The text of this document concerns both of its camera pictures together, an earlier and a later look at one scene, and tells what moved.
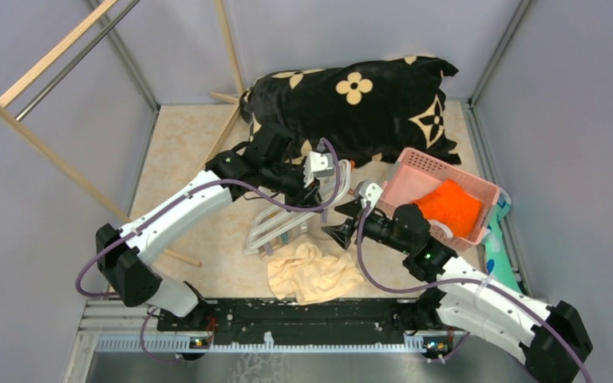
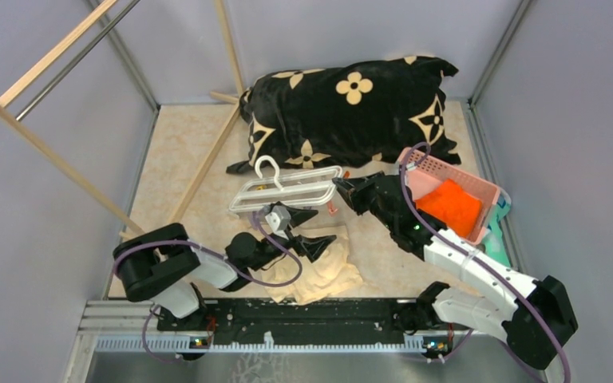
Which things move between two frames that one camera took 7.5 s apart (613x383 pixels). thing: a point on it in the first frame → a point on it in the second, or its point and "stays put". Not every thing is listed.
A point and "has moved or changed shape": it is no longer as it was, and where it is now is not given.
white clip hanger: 274,220 has moved or changed shape
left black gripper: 306,196 → 313,246
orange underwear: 451,203 stays put
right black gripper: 342,233 → 358,187
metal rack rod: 53,84 stays put
